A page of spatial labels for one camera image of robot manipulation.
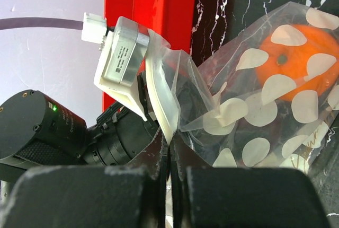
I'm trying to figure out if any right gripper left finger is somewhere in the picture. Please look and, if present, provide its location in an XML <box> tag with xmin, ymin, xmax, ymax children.
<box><xmin>3</xmin><ymin>130</ymin><xmax>168</xmax><ymax>227</ymax></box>

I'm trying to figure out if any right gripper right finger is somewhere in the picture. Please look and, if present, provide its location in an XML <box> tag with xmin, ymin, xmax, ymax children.
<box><xmin>169</xmin><ymin>135</ymin><xmax>330</xmax><ymax>227</ymax></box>

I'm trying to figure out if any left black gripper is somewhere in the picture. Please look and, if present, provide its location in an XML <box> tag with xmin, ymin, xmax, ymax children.
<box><xmin>83</xmin><ymin>68</ymin><xmax>165</xmax><ymax>166</ymax></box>

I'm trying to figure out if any clear zip top bag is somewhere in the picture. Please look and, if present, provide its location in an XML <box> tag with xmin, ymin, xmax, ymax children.
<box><xmin>146</xmin><ymin>2</ymin><xmax>338</xmax><ymax>173</ymax></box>

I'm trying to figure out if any orange fake fruit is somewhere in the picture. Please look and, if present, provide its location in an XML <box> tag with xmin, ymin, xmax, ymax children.
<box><xmin>256</xmin><ymin>24</ymin><xmax>338</xmax><ymax>101</ymax></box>

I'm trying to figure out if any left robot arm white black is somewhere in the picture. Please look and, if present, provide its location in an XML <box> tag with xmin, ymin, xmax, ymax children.
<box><xmin>1</xmin><ymin>89</ymin><xmax>159</xmax><ymax>183</ymax></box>

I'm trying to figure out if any red plastic bin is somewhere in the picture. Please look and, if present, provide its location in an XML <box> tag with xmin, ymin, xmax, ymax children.
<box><xmin>101</xmin><ymin>0</ymin><xmax>198</xmax><ymax>112</ymax></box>

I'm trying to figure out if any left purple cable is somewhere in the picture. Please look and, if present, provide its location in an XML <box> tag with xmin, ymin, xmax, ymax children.
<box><xmin>0</xmin><ymin>17</ymin><xmax>84</xmax><ymax>31</ymax></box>

